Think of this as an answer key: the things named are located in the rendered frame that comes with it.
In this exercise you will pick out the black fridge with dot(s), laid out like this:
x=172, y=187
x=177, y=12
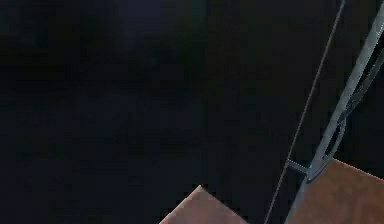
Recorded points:
x=133, y=100

